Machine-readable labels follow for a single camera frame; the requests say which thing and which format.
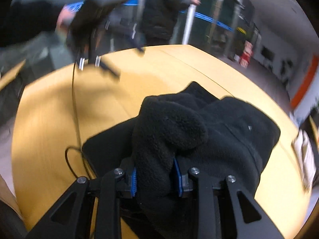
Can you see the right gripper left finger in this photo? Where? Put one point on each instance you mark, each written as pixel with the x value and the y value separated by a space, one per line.
pixel 89 208

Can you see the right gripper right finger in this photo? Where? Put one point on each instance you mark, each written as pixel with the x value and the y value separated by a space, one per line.
pixel 223 207

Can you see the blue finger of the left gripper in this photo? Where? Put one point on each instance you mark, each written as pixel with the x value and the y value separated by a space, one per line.
pixel 99 64
pixel 135 39

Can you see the black fleece zip jacket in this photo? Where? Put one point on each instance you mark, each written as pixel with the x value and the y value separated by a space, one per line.
pixel 219 136

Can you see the operator left hand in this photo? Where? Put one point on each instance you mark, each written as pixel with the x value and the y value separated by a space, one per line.
pixel 64 19

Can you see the person in black jacket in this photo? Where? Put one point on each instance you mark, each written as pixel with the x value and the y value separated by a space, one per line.
pixel 159 19

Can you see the beige folded garment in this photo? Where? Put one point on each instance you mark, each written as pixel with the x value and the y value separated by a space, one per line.
pixel 305 158

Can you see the red white stacked boxes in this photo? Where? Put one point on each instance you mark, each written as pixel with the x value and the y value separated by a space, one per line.
pixel 246 55

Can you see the wall television screen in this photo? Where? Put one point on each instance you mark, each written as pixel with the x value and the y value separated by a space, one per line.
pixel 267 54

